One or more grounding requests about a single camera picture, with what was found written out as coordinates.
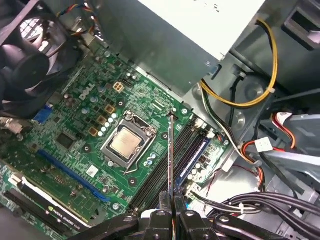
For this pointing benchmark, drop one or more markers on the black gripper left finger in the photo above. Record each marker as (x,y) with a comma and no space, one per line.
(157,227)

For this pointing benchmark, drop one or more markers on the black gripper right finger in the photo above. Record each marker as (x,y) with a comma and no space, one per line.
(190,227)

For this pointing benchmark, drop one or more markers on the RAM stick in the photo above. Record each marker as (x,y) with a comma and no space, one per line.
(171,155)

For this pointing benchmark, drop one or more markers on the locking lever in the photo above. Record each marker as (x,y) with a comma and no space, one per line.
(131,170)

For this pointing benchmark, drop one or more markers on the socket cover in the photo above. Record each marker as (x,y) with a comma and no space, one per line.
(143,150)

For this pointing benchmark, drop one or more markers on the silver CPU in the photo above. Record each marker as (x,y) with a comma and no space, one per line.
(126,142)

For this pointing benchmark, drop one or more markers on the blue expansion slot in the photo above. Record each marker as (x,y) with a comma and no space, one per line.
(75,175)

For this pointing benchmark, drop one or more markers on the black graphics card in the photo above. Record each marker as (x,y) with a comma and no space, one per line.
(50,207)

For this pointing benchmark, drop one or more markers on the white power connector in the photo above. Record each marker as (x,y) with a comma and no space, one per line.
(263,145)

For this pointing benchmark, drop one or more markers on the green motherboard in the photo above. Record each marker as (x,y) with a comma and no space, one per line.
(150,100)

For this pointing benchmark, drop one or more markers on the black PC case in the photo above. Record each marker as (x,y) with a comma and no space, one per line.
(250,87)

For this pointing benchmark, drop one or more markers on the blue VGA port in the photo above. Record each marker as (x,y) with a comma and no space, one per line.
(42,115)

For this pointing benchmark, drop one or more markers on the silver power supply unit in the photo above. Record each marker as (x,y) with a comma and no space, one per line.
(162,45)

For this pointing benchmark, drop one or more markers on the black case fan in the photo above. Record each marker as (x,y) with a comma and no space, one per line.
(27,67)

